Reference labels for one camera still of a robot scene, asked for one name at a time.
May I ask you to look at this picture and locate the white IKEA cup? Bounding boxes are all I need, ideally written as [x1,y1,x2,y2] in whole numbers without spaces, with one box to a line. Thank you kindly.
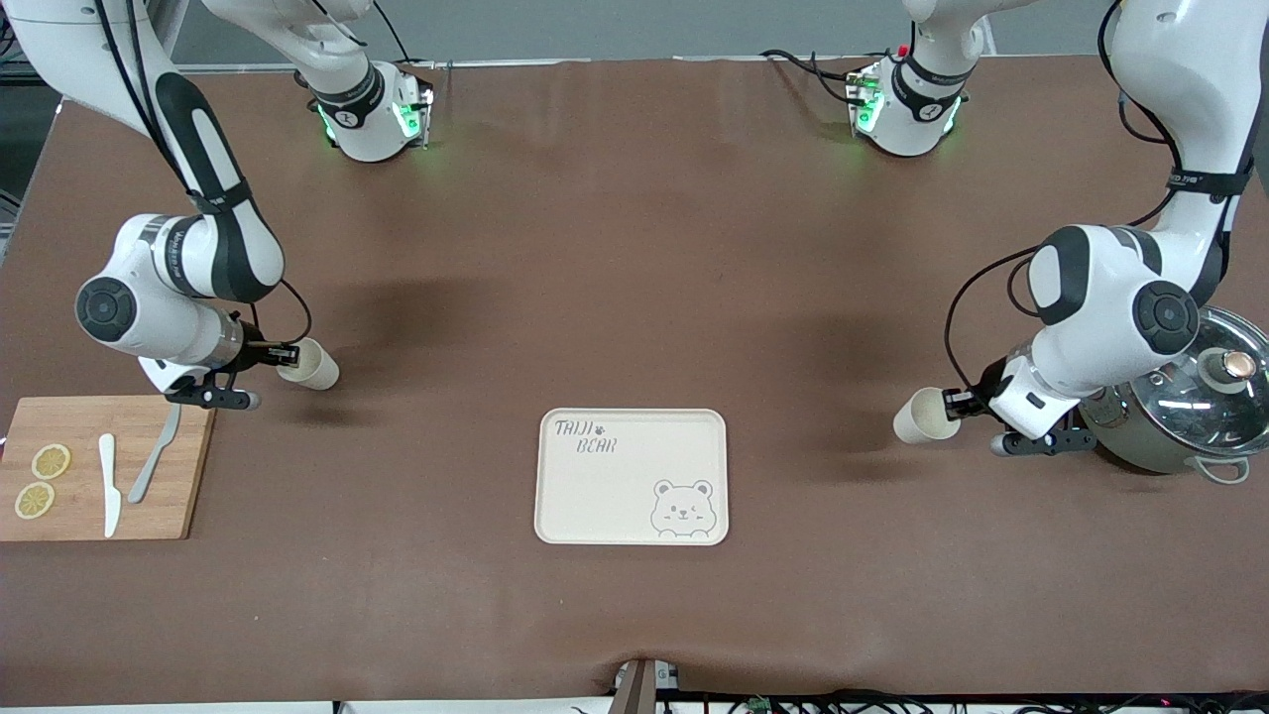
[893,386,961,444]
[276,337,340,391]

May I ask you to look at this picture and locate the white bear print tray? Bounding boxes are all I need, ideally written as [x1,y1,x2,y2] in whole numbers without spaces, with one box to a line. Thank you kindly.
[534,408,730,546]

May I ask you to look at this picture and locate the bamboo cutting board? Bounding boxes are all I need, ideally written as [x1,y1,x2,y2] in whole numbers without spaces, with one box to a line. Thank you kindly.
[0,395,218,541]

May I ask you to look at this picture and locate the grey plastic knife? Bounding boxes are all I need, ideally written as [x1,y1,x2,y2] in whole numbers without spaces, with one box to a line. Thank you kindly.
[128,405,182,505]

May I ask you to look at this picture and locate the grey-green electric pot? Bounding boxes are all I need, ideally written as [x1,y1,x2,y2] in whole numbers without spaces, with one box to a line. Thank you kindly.
[1081,305,1269,485]

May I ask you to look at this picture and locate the white plastic knife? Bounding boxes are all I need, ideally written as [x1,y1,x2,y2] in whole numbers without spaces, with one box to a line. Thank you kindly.
[97,433,123,539]

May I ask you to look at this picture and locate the glass pot lid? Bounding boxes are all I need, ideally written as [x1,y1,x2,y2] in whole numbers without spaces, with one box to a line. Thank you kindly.
[1130,307,1269,457]

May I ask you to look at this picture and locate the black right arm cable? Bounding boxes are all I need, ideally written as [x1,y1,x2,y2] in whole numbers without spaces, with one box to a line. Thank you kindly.
[94,0,314,348]

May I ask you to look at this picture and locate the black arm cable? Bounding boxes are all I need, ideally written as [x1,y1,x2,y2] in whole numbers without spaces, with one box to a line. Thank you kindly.
[94,0,314,348]
[945,0,1186,398]

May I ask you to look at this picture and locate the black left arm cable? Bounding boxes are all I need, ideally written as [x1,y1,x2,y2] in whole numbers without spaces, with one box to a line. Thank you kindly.
[945,0,1186,398]

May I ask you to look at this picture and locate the black right base cable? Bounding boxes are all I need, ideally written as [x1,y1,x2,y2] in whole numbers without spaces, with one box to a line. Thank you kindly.
[372,0,437,68]

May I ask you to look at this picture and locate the black left base cables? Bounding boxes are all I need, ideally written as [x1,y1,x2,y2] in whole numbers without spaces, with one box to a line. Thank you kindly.
[760,48,873,108]

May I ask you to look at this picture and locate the metal table edge bracket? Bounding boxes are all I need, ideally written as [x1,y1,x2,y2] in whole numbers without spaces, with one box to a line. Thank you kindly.
[613,657,681,714]

